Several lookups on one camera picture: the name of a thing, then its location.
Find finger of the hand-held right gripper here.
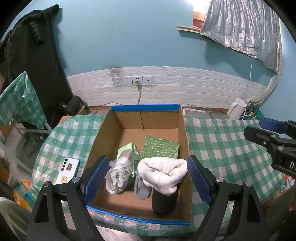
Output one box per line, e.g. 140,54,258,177
259,117,296,140
243,126,296,149

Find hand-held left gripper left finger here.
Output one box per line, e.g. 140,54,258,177
27,154,110,241

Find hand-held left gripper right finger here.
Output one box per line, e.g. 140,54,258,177
186,154,271,241

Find white grey patterned sock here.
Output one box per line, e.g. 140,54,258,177
105,157,135,195

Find white towel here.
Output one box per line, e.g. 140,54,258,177
137,157,188,196

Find light green cloth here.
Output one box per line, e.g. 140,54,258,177
117,143,137,179

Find black sock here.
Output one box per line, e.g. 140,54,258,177
151,183,179,217

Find blue-sided cardboard box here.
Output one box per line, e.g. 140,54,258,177
85,103,194,227

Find green bubble wrap sheet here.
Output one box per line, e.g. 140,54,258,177
140,135,181,160

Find white plastic bag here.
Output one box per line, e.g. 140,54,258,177
281,178,293,193

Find white smartphone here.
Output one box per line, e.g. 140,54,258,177
53,157,80,185

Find green checkered tablecloth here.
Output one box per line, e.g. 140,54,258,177
31,114,292,237

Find white electric kettle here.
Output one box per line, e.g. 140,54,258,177
226,98,247,120

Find black cylindrical device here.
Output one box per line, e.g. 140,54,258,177
59,95,83,117

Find colourful checkered bag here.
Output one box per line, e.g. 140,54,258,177
14,180,33,210

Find grey metal rack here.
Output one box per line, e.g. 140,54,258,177
5,120,53,161

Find person's grey-green trousers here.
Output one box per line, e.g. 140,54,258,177
0,197,32,241

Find silver foil curtain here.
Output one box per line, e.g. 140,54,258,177
200,0,279,72

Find green checkered hanging cloth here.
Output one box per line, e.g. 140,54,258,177
0,71,47,130

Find black hanging coat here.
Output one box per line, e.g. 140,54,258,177
0,4,75,131

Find wooden window sill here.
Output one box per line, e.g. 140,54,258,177
177,25,202,33

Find brown cardboard panel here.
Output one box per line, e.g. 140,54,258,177
192,10,206,21

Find striped hose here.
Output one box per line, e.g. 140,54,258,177
250,23,283,104

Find black cable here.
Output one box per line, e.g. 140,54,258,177
209,109,228,120

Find white pull cord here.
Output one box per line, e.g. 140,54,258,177
245,57,254,114

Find white cable duct piece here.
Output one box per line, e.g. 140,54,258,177
182,108,206,116

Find grey plug cable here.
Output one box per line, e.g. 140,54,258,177
134,81,143,105

